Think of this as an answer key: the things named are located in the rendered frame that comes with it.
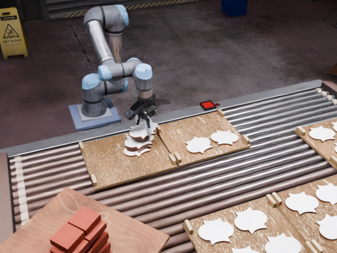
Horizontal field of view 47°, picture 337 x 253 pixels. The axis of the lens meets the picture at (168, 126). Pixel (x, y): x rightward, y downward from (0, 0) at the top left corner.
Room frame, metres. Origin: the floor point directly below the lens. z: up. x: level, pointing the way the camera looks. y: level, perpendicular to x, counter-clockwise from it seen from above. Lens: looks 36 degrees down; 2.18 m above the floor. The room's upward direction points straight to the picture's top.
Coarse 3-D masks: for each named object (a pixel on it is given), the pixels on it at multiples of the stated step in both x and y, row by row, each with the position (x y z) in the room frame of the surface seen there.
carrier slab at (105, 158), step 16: (96, 144) 1.57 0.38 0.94; (112, 144) 1.57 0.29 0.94; (160, 144) 1.57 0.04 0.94; (96, 160) 1.44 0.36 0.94; (112, 160) 1.44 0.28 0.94; (128, 160) 1.44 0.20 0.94; (144, 160) 1.44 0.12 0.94; (160, 160) 1.44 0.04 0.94; (96, 176) 1.33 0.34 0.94; (112, 176) 1.33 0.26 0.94; (128, 176) 1.33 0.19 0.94; (144, 176) 1.34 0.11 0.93
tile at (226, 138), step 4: (220, 132) 1.66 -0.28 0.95; (224, 132) 1.66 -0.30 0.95; (228, 132) 1.66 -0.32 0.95; (212, 136) 1.63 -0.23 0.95; (216, 136) 1.63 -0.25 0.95; (220, 136) 1.63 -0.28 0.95; (224, 136) 1.63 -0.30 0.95; (228, 136) 1.63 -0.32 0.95; (232, 136) 1.63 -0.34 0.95; (236, 136) 1.63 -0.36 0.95; (212, 140) 1.60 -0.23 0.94; (216, 140) 1.59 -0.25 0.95; (220, 140) 1.59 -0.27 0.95; (224, 140) 1.59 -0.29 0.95; (228, 140) 1.59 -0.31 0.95; (232, 140) 1.59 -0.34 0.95; (236, 140) 1.59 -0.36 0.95; (220, 144) 1.56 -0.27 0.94; (224, 144) 1.57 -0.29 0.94; (228, 144) 1.56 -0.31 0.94; (232, 144) 1.56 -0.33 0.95
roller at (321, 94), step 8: (304, 96) 2.08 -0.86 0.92; (312, 96) 2.08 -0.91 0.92; (320, 96) 2.10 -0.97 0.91; (272, 104) 1.98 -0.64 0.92; (280, 104) 1.99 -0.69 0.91; (288, 104) 2.00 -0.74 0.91; (240, 112) 1.89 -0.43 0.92; (248, 112) 1.90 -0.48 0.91; (256, 112) 1.92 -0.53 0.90; (64, 152) 1.53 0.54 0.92; (72, 152) 1.53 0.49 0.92; (80, 152) 1.53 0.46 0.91; (32, 160) 1.46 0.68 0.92; (40, 160) 1.47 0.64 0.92; (48, 160) 1.47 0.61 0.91; (16, 168) 1.41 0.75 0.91
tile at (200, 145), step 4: (192, 140) 1.59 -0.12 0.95; (196, 140) 1.59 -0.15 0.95; (200, 140) 1.59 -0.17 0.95; (204, 140) 1.59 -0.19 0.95; (208, 140) 1.59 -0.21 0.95; (188, 144) 1.56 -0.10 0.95; (192, 144) 1.56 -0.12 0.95; (196, 144) 1.56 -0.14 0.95; (200, 144) 1.56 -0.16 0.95; (204, 144) 1.56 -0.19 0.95; (208, 144) 1.56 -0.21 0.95; (188, 148) 1.52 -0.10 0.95; (192, 148) 1.52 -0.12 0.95; (196, 148) 1.52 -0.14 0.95; (200, 148) 1.52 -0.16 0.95; (204, 148) 1.52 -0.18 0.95; (208, 148) 1.53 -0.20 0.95; (212, 148) 1.53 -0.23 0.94; (192, 152) 1.49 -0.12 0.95; (196, 152) 1.49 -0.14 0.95; (200, 152) 1.50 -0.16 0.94
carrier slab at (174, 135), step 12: (180, 120) 1.79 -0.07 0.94; (192, 120) 1.79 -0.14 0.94; (204, 120) 1.79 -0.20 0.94; (216, 120) 1.79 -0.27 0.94; (156, 132) 1.69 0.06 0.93; (168, 132) 1.68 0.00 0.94; (180, 132) 1.68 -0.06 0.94; (192, 132) 1.68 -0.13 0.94; (204, 132) 1.68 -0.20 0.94; (216, 132) 1.68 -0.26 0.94; (168, 144) 1.57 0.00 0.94; (180, 144) 1.57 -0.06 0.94; (216, 144) 1.57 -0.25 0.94; (240, 144) 1.57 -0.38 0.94; (180, 156) 1.47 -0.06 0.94; (192, 156) 1.47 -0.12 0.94; (204, 156) 1.47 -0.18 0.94; (216, 156) 1.49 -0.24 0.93
